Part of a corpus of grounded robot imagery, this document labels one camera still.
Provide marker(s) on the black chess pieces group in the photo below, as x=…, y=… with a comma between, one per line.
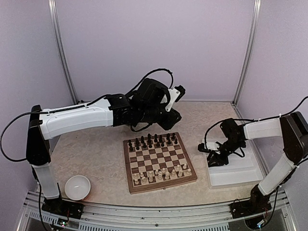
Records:
x=159, y=143

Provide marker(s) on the white plastic tray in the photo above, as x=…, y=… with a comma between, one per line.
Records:
x=238, y=172

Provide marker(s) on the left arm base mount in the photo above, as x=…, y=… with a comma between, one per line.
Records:
x=64, y=208

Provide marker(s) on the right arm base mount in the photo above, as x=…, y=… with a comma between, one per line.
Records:
x=245, y=208

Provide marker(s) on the left aluminium frame post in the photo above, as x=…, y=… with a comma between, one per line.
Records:
x=60, y=47

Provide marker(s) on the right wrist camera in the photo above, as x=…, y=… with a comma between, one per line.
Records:
x=208, y=147

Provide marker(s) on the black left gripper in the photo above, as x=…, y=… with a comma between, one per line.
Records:
x=173, y=119

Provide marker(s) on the white bowl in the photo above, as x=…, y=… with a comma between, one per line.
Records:
x=77, y=187

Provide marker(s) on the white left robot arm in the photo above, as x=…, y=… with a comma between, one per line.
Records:
x=46, y=124

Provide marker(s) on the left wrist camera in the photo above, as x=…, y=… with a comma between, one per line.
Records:
x=172, y=96

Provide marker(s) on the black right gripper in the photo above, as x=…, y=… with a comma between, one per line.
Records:
x=221, y=160

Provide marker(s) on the wooden chess board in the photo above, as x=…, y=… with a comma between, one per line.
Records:
x=149, y=161

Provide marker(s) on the right aluminium frame post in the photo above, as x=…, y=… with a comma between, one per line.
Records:
x=248, y=52

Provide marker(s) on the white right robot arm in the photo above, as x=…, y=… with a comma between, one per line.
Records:
x=261, y=154

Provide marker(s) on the front aluminium rail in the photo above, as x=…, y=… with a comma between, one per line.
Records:
x=103, y=217

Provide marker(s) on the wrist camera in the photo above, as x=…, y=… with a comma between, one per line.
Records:
x=208, y=147
x=172, y=96

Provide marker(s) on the aluminium frame post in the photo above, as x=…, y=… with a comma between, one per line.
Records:
x=60, y=47
x=248, y=52

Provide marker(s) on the white chess bishop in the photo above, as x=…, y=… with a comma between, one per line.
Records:
x=173, y=173

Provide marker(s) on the back aluminium frame rail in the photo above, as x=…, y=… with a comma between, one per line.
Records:
x=190, y=100

